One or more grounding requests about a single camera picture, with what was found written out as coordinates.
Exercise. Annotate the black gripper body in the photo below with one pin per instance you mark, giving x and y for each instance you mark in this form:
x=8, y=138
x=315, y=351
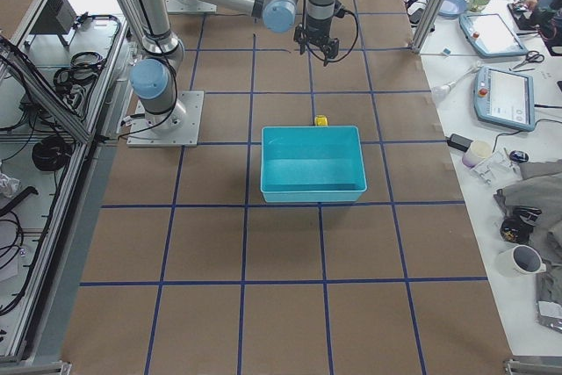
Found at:
x=317, y=32

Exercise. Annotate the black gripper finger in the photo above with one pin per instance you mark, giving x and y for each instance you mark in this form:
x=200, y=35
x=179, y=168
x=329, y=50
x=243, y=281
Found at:
x=329, y=47
x=300, y=37

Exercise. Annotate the yellow beetle toy car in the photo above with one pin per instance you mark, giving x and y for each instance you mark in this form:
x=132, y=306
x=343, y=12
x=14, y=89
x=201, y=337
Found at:
x=320, y=120

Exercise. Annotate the turquoise plastic bin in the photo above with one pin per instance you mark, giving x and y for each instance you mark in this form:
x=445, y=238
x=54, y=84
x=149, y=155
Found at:
x=312, y=164

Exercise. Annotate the light bulb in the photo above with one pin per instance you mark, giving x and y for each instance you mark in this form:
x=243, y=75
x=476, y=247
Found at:
x=440, y=92

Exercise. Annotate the blue plastic plate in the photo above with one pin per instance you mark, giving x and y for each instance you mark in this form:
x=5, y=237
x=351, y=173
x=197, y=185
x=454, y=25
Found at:
x=452, y=8

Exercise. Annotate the black power adapter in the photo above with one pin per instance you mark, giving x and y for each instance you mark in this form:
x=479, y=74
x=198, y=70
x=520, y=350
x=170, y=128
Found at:
x=459, y=142

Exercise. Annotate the upper blue teach pendant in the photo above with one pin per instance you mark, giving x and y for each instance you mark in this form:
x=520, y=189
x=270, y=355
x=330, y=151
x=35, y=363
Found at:
x=490, y=36

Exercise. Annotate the blue teach pendant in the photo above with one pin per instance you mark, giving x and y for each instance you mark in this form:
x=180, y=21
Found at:
x=490, y=36
x=504, y=98

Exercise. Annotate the white paper cup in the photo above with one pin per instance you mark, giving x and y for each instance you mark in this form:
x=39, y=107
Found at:
x=477, y=152

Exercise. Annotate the lower blue teach pendant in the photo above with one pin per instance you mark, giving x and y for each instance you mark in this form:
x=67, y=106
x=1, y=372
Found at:
x=504, y=98

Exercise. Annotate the black scissors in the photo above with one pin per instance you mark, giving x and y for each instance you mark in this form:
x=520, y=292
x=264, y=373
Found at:
x=533, y=56

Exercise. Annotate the grey cloth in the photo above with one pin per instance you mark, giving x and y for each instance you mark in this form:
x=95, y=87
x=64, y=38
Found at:
x=532, y=209

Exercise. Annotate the brown paper table mat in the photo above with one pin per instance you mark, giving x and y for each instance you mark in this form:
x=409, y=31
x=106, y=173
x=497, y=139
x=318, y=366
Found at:
x=317, y=228

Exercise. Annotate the white mug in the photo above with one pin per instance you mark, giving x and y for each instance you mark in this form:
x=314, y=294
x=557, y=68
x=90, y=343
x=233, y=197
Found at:
x=521, y=260

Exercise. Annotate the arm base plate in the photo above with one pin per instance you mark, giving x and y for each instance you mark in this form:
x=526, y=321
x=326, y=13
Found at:
x=160, y=131

